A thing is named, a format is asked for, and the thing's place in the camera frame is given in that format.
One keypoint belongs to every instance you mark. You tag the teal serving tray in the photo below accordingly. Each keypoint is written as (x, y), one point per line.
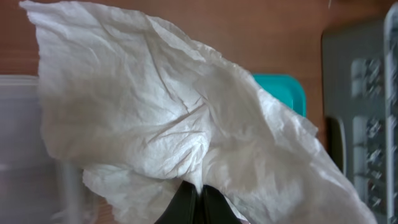
(286, 89)

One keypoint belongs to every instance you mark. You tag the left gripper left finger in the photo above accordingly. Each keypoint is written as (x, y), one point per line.
(181, 209)

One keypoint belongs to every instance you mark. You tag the grey dishwasher rack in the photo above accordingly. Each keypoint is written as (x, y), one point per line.
(359, 74)

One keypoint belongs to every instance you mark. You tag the white napkin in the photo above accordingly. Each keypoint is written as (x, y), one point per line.
(140, 106)

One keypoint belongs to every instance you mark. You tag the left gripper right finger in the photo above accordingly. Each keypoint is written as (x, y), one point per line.
(215, 207)

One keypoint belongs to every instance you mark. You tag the clear plastic waste bin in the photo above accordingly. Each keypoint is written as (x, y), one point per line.
(35, 188)

